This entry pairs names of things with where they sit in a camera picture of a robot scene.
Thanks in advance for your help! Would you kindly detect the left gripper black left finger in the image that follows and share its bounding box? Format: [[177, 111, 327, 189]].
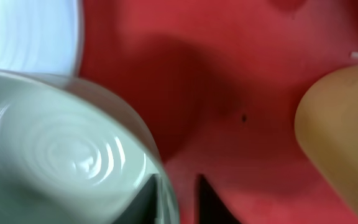
[[112, 174, 158, 224]]

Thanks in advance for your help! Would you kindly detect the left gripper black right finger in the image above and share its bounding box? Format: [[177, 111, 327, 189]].
[[196, 174, 241, 224]]

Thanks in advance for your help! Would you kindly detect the green bowl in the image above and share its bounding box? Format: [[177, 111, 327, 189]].
[[0, 70, 180, 224]]

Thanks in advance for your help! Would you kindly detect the red plastic tray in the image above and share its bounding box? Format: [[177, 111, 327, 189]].
[[80, 0, 358, 223]]

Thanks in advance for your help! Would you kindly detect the yellow plastic cup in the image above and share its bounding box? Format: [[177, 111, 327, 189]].
[[294, 65, 358, 216]]

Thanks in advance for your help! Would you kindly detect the light blue plate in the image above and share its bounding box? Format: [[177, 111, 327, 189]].
[[0, 0, 85, 76]]

